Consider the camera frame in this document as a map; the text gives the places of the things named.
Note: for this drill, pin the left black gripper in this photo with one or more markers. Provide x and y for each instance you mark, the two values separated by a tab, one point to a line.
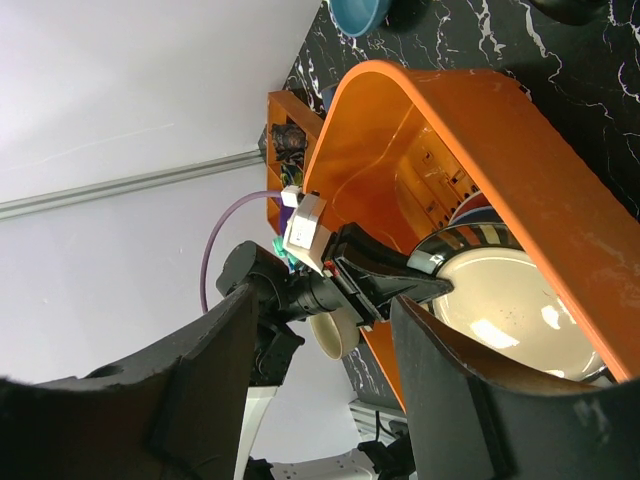
371	274

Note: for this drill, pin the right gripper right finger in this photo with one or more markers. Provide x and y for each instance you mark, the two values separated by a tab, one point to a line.
475	414

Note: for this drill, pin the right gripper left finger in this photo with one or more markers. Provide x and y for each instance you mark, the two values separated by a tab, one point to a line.
173	410

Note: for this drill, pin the beige grey ceramic bowl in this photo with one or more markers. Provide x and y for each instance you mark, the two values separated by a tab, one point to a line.
336	332

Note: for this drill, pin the black striped cream plate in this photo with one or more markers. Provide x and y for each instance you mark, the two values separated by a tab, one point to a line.
501	300

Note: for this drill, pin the red floral ceramic plate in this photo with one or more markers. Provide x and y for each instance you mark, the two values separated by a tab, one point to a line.
476	208

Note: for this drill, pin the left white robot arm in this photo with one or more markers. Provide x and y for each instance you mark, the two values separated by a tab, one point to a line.
285	296

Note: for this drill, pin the orange plastic dish bin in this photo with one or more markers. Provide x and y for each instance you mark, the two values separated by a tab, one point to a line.
583	240

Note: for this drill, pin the mint green sock bundle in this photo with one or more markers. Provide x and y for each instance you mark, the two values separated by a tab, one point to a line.
281	252

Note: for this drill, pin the orange compartment organizer tray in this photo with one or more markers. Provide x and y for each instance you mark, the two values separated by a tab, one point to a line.
283	107

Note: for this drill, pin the teal blue ceramic bowl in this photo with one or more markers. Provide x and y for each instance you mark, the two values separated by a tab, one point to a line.
356	18

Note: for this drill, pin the black skull mug red inside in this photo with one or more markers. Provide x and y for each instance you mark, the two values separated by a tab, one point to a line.
572	12

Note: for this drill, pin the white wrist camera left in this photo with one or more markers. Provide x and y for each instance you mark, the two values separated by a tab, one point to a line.
305	238

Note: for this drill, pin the aluminium frame rail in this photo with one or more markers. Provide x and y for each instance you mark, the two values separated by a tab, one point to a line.
69	197

